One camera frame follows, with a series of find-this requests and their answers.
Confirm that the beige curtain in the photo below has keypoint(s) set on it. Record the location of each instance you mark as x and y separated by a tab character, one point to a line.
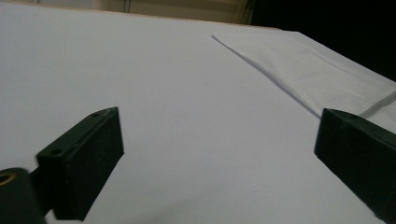
174	9

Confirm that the white cloth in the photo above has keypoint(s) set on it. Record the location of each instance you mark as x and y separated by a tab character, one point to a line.
314	74

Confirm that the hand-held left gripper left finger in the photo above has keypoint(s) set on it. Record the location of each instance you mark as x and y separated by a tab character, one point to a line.
81	168

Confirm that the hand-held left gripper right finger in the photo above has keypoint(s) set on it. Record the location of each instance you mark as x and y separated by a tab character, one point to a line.
358	155

